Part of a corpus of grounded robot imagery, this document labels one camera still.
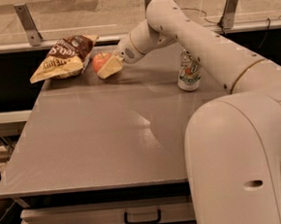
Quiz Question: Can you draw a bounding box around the red yellow apple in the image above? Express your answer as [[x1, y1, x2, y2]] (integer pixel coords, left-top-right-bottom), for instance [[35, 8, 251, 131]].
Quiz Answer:
[[92, 52, 111, 73]]

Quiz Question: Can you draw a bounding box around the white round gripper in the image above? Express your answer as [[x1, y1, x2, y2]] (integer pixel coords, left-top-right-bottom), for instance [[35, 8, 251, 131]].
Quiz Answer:
[[97, 34, 144, 79]]

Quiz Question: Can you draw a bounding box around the black cable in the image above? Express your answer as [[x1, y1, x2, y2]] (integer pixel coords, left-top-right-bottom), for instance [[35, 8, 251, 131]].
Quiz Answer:
[[170, 0, 281, 59]]

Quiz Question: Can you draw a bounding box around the right metal railing bracket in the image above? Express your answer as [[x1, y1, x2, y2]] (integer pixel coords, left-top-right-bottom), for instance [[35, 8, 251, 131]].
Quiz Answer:
[[219, 0, 238, 29]]

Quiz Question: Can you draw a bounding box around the left metal railing bracket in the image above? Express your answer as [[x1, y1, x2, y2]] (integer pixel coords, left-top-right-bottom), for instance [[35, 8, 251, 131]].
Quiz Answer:
[[14, 4, 43, 47]]

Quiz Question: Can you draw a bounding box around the white green soda can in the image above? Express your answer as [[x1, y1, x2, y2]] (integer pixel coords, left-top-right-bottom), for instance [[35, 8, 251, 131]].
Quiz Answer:
[[177, 50, 202, 92]]

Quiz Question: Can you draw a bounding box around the white drawer front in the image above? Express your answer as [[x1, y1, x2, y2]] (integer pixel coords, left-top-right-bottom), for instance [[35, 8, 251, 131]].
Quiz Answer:
[[20, 195, 196, 224]]

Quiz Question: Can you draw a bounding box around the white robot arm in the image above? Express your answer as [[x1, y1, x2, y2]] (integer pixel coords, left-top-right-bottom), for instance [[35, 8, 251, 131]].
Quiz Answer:
[[97, 0, 281, 224]]

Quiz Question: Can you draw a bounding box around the black drawer handle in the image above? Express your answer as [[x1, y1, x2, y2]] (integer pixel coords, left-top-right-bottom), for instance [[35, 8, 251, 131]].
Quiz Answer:
[[123, 208, 162, 224]]

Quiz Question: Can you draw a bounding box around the brown chip bag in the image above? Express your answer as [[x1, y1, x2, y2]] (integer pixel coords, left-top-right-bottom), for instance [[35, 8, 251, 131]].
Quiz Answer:
[[30, 35, 99, 83]]

